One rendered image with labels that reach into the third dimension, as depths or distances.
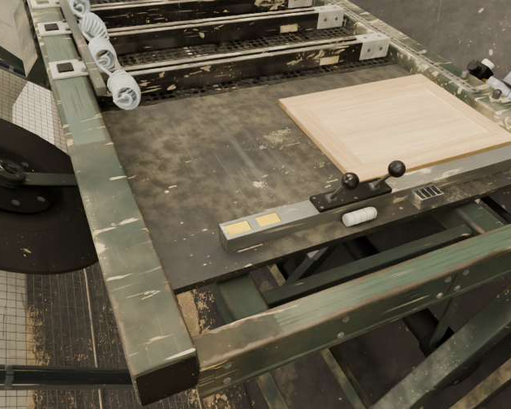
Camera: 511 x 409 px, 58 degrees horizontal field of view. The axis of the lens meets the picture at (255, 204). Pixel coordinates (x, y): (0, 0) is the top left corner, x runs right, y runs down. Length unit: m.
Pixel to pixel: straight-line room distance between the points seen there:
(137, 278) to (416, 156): 0.83
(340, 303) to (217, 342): 0.23
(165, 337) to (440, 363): 1.05
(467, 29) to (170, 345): 2.56
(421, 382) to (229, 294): 0.86
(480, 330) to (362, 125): 0.70
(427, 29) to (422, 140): 1.74
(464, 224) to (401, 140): 0.30
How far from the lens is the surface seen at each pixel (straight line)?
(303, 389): 2.87
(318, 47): 1.73
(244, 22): 1.91
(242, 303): 0.94
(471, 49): 2.89
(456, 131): 1.50
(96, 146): 1.13
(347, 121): 1.42
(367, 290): 0.90
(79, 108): 1.29
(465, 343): 1.59
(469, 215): 1.28
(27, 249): 1.45
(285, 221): 1.00
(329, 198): 1.05
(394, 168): 1.03
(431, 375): 1.62
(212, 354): 0.78
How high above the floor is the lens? 2.28
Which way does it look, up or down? 43 degrees down
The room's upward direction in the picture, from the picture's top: 69 degrees counter-clockwise
